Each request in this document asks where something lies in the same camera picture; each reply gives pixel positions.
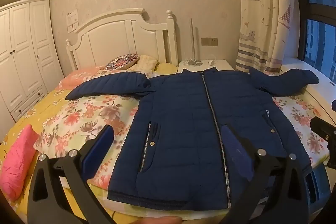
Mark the white wooden bed headboard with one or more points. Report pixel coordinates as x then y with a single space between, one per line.
110 40

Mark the white window ledge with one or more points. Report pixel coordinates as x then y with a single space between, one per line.
309 66

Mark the floral blanket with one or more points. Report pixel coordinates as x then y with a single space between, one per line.
86 113

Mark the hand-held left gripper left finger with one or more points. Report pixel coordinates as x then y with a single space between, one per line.
101 144

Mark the white nightstand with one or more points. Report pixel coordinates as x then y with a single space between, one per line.
223 65

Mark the white stick lamp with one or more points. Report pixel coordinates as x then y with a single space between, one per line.
193 40

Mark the pink cloth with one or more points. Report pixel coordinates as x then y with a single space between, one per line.
18 161

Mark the pink pillow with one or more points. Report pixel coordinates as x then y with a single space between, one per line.
78 78

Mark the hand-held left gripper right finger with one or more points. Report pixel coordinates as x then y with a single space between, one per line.
233 145

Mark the white wall control panel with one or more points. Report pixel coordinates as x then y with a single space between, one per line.
72 16

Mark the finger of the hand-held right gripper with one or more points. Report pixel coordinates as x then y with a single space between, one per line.
334 104
323 128

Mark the round patterned cushion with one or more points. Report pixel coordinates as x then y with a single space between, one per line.
122 61

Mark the white wall switch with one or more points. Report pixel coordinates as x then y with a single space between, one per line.
73 28

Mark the navy blue puffer jacket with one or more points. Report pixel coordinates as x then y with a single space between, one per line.
183 121

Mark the ship print curtain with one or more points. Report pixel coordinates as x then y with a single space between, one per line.
262 16

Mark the yellow floral bedsheet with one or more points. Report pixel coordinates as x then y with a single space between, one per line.
39 108

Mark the gold wall outlet plate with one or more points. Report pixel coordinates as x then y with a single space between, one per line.
209 41

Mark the pale yellow floral pillow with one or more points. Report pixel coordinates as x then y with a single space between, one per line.
147 62

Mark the white wardrobe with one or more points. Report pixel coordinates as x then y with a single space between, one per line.
23 56

